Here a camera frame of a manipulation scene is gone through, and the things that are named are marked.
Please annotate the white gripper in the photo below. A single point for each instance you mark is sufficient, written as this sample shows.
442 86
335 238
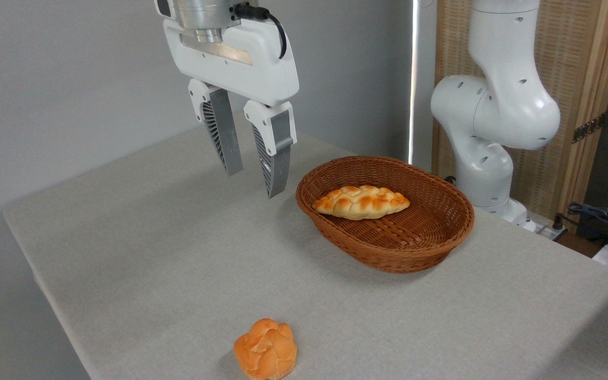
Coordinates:
240 68

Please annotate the round orange bread bun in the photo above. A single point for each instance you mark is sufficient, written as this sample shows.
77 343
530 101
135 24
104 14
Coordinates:
266 348

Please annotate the long braided bread loaf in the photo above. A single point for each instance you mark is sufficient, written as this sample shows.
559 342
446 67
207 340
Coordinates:
362 203

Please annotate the brown oval wicker basket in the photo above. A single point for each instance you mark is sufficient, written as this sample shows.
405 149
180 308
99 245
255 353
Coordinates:
388 248

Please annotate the grey tablecloth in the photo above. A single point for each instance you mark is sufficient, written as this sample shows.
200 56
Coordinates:
203 264

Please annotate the white vertical pole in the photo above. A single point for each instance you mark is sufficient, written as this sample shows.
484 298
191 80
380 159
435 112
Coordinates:
414 79

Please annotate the white power strip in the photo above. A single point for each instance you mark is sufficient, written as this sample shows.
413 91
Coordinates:
549 230

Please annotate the wooden rattan folding screen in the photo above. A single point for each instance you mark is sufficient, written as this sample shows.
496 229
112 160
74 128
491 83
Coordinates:
573 68

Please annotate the black screen hinge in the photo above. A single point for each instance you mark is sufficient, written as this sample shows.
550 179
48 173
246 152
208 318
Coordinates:
589 127

